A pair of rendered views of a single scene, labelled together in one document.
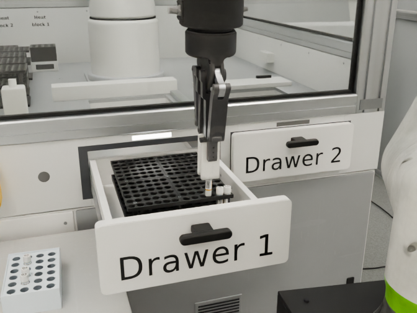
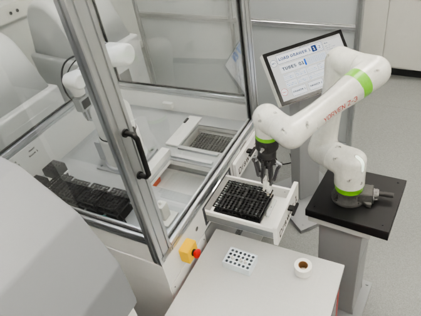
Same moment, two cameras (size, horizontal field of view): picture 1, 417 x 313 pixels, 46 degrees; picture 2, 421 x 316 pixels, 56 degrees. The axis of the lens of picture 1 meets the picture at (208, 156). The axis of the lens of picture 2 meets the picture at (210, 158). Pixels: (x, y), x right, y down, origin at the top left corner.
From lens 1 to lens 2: 132 cm
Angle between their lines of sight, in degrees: 38
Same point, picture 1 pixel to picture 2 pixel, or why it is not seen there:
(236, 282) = not seen: hidden behind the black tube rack
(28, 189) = (194, 237)
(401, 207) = (343, 172)
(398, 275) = (346, 187)
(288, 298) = (310, 209)
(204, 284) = not seen: hidden behind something
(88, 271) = (242, 246)
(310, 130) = (249, 143)
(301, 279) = not seen: hidden behind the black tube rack
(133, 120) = (212, 184)
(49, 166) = (197, 223)
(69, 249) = (222, 246)
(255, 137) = (239, 160)
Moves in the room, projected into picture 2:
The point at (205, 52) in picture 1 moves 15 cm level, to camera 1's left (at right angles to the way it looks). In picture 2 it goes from (273, 157) to (249, 178)
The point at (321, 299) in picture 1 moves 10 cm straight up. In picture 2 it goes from (316, 202) to (316, 187)
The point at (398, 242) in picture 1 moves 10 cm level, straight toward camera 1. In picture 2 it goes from (344, 180) to (359, 194)
